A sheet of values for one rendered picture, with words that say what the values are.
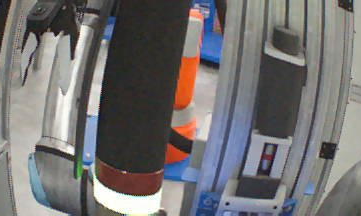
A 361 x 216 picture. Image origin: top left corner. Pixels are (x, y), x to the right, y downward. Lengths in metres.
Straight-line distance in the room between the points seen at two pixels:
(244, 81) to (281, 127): 0.13
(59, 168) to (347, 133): 1.33
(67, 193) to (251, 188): 0.35
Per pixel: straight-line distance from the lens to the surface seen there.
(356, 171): 0.74
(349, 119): 2.19
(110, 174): 0.30
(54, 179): 1.14
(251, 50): 1.19
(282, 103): 1.11
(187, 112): 4.44
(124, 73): 0.28
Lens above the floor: 1.75
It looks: 18 degrees down
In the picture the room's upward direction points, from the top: 10 degrees clockwise
